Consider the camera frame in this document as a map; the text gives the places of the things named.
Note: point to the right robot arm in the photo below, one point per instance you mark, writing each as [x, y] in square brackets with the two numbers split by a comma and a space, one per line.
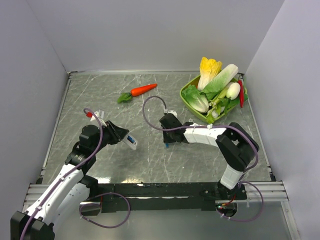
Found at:
[238, 148]

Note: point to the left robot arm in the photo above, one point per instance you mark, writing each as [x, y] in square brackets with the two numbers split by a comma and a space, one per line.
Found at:
[72, 185]

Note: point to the white radish toy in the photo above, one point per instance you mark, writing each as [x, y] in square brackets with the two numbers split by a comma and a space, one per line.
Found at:
[233, 91]

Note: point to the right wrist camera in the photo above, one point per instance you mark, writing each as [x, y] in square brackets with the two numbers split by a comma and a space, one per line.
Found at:
[173, 112]

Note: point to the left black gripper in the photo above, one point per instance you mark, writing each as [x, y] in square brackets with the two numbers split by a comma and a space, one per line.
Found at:
[117, 133]

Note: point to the green leafy cabbage toy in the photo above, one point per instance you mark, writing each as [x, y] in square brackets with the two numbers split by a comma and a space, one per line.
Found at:
[195, 99]

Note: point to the orange toy carrot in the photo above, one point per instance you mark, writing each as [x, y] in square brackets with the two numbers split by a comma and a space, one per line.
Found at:
[135, 92]

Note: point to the green celery stalk toy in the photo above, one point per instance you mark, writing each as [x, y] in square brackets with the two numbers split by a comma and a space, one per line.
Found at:
[217, 106]

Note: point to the red chili pepper toy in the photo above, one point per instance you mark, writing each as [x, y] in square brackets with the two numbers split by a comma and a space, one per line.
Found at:
[241, 95]

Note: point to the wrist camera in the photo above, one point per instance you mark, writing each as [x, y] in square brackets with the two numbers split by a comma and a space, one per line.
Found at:
[100, 115]
[173, 112]

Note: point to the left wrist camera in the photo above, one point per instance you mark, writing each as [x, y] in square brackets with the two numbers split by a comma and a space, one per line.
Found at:
[100, 115]

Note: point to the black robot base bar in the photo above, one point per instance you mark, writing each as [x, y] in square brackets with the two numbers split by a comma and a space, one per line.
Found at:
[114, 197]

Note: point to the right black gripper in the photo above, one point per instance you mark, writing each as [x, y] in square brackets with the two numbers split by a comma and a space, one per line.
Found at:
[167, 139]

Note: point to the green plastic basket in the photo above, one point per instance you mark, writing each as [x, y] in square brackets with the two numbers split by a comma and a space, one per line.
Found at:
[230, 105]

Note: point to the white remote control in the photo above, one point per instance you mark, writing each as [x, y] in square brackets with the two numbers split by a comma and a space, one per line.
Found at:
[129, 144]

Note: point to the green romaine lettuce toy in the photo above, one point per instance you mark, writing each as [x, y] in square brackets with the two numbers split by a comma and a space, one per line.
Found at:
[221, 80]

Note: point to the yellow napa cabbage toy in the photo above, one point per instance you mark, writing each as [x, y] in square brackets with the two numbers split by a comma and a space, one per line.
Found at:
[208, 69]

